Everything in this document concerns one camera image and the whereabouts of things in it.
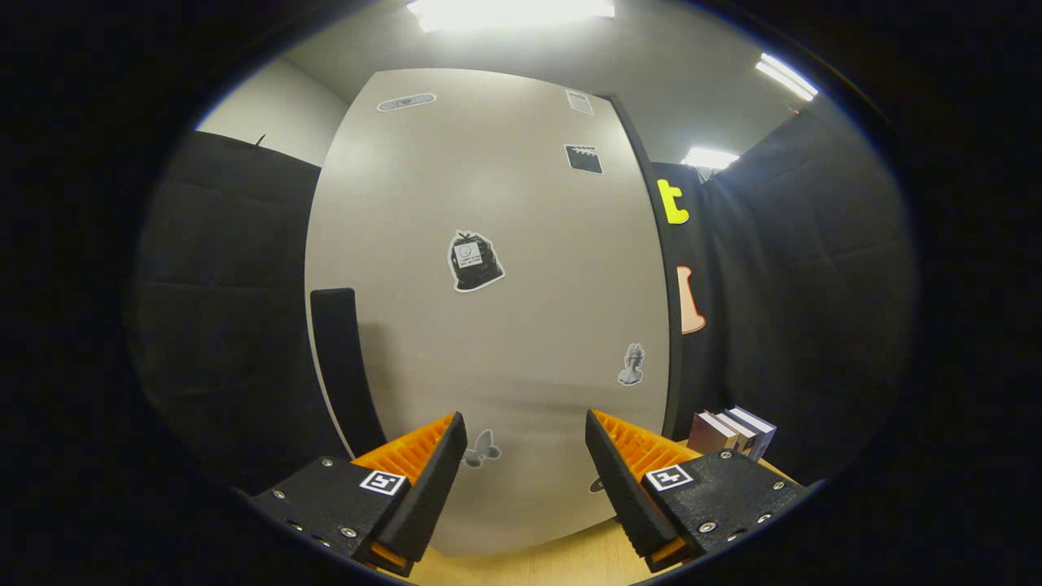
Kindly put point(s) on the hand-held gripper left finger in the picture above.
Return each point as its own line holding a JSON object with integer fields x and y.
{"x": 431, "y": 484}

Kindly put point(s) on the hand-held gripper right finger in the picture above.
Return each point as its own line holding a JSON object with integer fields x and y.
{"x": 620, "y": 488}

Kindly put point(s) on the beige cabinet door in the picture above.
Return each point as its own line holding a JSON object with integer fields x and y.
{"x": 529, "y": 325}

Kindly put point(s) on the brown cover book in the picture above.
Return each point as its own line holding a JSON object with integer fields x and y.
{"x": 707, "y": 435}

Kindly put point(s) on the dark grey cabinet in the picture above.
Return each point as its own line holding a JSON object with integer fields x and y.
{"x": 673, "y": 366}

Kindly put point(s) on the white and navy book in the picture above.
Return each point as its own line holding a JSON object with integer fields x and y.
{"x": 759, "y": 431}

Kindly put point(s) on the black backdrop cloth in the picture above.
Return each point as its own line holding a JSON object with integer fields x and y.
{"x": 814, "y": 285}

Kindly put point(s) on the small ceiling light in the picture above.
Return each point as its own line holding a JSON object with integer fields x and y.
{"x": 710, "y": 159}

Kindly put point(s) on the long ceiling light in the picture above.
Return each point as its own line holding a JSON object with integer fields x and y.
{"x": 785, "y": 77}

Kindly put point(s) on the large ceiling light panel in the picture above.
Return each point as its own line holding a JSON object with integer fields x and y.
{"x": 509, "y": 12}

